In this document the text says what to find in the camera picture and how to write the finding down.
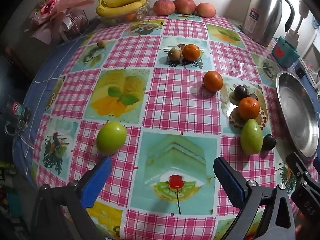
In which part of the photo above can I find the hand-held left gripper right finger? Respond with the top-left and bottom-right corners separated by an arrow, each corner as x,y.
213,156 -> 300,240

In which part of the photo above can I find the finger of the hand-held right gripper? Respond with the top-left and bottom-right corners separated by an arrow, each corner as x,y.
286,152 -> 312,180

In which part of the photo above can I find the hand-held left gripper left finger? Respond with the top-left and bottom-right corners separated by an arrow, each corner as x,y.
30,156 -> 113,240

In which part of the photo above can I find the round green apple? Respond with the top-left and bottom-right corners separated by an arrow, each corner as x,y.
96,121 -> 127,155

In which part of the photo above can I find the steel bowl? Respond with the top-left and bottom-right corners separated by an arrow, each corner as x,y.
276,71 -> 319,158

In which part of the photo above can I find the brown round fruit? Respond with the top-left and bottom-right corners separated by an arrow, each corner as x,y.
168,48 -> 182,62

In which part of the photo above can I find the pink checked printed tablecloth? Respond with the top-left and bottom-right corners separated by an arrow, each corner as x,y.
31,14 -> 304,240

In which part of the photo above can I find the printed glass mug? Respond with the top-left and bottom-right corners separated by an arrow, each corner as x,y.
4,96 -> 32,135

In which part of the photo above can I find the teal plastic box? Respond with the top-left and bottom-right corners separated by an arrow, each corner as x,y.
272,36 -> 300,68

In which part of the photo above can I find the white charger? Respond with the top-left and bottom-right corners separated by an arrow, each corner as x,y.
285,1 -> 310,48

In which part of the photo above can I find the steel thermos jug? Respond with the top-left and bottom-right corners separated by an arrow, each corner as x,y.
241,0 -> 295,47

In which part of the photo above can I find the red apple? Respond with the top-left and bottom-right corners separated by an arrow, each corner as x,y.
196,3 -> 216,18
174,0 -> 197,14
153,0 -> 175,16

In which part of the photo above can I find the clear glass bowl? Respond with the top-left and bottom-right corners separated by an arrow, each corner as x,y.
101,1 -> 150,26

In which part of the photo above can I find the pink flower bouquet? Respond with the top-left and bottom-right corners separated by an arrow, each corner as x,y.
25,0 -> 95,43

